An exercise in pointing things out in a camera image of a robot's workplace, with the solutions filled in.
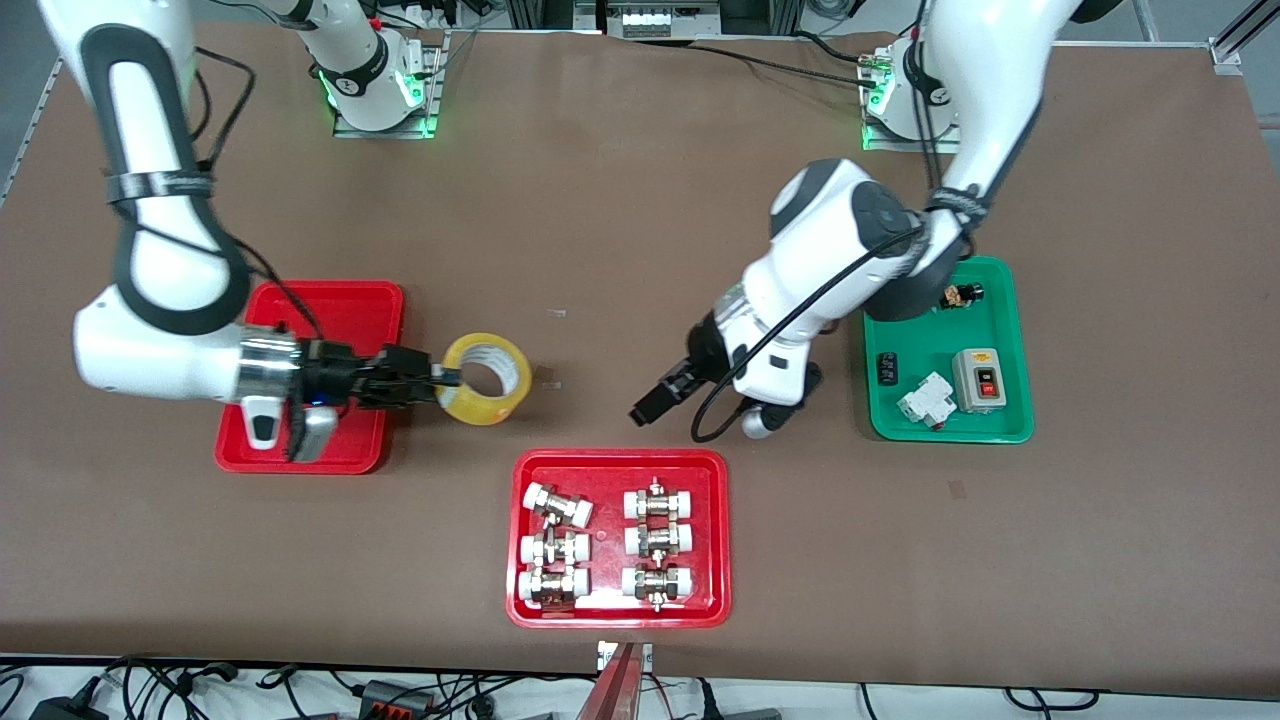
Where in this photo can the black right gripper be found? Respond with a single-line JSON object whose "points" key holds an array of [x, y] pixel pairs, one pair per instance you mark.
{"points": [[328, 378]]}

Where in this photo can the silver metal bracket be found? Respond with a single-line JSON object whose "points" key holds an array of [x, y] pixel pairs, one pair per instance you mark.
{"points": [[603, 655]]}

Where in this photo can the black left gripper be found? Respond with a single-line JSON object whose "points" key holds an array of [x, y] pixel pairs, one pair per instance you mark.
{"points": [[700, 362]]}

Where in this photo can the small black rocker switch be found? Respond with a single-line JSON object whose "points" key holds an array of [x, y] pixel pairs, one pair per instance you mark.
{"points": [[886, 368]]}

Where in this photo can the red plastic tray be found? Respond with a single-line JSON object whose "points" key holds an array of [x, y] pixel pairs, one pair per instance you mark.
{"points": [[350, 305], [610, 610]]}

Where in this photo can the black power adapter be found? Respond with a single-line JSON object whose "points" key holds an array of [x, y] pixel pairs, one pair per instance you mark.
{"points": [[65, 710]]}

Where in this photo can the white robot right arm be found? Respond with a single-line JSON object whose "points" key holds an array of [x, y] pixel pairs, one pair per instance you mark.
{"points": [[140, 120]]}

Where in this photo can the grey push-button switch box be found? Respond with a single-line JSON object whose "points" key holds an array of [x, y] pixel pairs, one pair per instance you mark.
{"points": [[975, 365]]}

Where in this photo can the grey electrical box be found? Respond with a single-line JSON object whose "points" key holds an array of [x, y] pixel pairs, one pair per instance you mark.
{"points": [[660, 18]]}

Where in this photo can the black orange power strip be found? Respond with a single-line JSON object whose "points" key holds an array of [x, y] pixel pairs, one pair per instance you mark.
{"points": [[395, 697]]}

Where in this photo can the green plastic tray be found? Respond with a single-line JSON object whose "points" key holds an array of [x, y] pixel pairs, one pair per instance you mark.
{"points": [[920, 350]]}

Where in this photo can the red metal bar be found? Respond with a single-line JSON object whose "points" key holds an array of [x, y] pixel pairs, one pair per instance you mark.
{"points": [[610, 695]]}

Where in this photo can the white circuit breaker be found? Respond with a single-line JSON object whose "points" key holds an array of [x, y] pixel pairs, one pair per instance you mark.
{"points": [[925, 400]]}

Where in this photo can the yellow tape roll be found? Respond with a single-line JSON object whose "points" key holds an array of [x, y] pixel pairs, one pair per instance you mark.
{"points": [[480, 412]]}

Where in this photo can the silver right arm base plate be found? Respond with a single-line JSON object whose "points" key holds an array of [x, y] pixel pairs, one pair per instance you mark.
{"points": [[437, 90]]}

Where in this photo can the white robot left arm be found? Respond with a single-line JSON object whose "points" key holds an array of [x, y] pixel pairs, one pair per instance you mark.
{"points": [[1000, 60]]}

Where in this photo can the silver aluminium frame post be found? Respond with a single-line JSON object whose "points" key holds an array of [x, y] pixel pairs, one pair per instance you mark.
{"points": [[1232, 45]]}

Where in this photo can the black gold connector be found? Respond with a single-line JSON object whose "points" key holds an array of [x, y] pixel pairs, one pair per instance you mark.
{"points": [[965, 295]]}

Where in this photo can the metal valve with white caps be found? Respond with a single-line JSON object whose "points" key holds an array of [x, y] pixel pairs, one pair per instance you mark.
{"points": [[657, 582], [557, 505], [658, 503], [553, 584], [658, 540], [553, 549]]}

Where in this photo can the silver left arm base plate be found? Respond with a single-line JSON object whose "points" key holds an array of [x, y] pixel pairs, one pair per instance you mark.
{"points": [[900, 143]]}

